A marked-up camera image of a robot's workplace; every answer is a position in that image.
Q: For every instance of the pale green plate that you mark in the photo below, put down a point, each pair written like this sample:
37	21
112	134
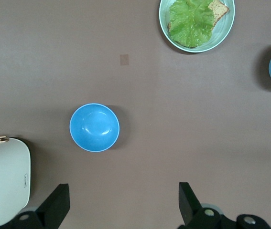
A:
223	26

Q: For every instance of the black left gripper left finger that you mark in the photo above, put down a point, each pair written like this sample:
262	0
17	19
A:
56	205

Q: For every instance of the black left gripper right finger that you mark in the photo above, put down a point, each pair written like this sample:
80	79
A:
187	205

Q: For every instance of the white round object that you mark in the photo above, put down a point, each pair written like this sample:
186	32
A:
3	181

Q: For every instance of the green lettuce leaf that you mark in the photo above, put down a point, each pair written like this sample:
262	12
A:
190	21

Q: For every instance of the brown bread slice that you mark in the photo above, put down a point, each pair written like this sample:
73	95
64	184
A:
220	10

